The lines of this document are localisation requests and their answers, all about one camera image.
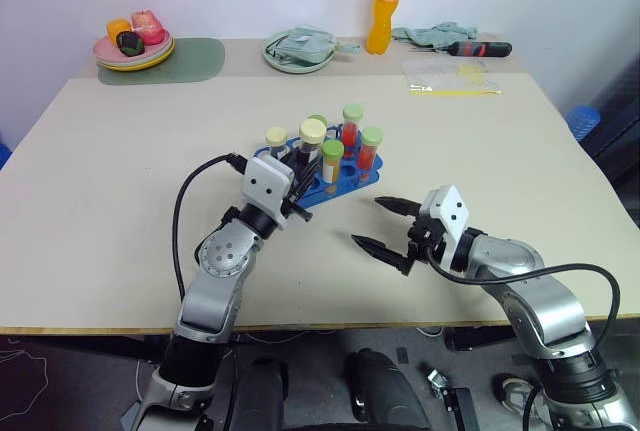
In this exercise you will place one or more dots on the dark rounded shape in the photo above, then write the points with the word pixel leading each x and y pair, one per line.
pixel 260 391
pixel 385 391

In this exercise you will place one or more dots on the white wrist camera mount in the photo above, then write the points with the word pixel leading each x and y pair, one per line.
pixel 450 216
pixel 265 183

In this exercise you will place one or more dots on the pale green plate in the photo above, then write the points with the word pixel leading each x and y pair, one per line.
pixel 162 53

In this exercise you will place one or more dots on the clear zip bag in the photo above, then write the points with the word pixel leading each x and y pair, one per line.
pixel 445 78

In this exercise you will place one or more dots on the pale green cloth pouch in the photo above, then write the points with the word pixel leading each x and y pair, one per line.
pixel 307 46

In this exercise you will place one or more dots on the mint green plate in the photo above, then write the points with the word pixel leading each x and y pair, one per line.
pixel 295 65

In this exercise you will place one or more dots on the green capped test tube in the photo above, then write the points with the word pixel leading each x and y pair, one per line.
pixel 318 119

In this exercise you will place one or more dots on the blue plastic stool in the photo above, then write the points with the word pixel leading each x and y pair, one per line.
pixel 582 121

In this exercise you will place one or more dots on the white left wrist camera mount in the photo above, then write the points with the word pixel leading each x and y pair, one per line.
pixel 265 183

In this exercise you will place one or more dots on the dark tube small cream cap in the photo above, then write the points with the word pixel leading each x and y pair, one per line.
pixel 275 137

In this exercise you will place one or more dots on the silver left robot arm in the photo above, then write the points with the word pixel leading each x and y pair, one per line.
pixel 215 296

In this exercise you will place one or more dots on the yellow tube green cap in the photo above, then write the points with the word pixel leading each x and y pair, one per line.
pixel 332 158

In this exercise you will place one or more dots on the orange-red tube green cap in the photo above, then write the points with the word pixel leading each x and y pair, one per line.
pixel 370 146

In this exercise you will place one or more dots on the black table foot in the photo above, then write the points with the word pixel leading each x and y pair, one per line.
pixel 475 338

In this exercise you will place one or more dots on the pink plate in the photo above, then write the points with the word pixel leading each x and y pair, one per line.
pixel 107 48

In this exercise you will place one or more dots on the dark tube large cream cap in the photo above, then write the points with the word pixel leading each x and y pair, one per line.
pixel 312 132

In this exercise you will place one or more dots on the black red screwdriver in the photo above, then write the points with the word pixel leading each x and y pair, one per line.
pixel 475 48

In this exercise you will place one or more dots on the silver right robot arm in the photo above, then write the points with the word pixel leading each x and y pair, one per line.
pixel 545 301

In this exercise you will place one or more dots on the green placemat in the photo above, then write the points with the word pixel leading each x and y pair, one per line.
pixel 200 63

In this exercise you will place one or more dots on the sneaker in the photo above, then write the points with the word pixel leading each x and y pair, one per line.
pixel 515 393

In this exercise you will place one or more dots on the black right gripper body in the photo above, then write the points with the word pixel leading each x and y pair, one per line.
pixel 424 241

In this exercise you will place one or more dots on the yellow plate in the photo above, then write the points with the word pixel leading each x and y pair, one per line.
pixel 145 65

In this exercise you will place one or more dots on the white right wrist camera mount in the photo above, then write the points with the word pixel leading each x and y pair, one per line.
pixel 450 216

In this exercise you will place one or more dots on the blue plastic crate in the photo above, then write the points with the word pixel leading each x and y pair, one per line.
pixel 4 151

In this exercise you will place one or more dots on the black frame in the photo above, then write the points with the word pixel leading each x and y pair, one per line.
pixel 620 141

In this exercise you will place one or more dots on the green rag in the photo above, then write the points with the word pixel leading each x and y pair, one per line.
pixel 435 35

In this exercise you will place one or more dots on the orange drink bottle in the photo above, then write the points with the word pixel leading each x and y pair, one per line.
pixel 382 16

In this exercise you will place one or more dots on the dark toy food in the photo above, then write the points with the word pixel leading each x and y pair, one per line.
pixel 130 43

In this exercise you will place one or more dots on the red tube green cap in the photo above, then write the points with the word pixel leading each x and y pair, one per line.
pixel 351 126

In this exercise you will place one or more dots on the pink toy food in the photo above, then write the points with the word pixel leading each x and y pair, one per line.
pixel 147 26

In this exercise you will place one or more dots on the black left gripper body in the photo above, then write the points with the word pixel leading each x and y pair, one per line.
pixel 296 206

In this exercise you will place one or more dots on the blue test tube rack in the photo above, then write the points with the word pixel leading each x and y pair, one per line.
pixel 345 183

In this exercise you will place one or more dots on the orange toy food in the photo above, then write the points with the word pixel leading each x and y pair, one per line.
pixel 118 28

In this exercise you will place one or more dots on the metal caster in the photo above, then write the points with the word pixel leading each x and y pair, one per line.
pixel 437 382

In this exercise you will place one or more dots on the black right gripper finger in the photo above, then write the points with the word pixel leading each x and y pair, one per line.
pixel 397 205
pixel 382 251

